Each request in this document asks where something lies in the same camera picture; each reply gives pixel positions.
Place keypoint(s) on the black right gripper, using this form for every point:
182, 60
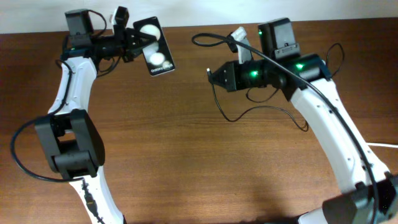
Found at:
232, 83

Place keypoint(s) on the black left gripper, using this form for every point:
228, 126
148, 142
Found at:
129, 51

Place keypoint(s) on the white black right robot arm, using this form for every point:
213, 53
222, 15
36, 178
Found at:
368, 189

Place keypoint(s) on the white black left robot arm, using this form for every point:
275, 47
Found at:
72, 145

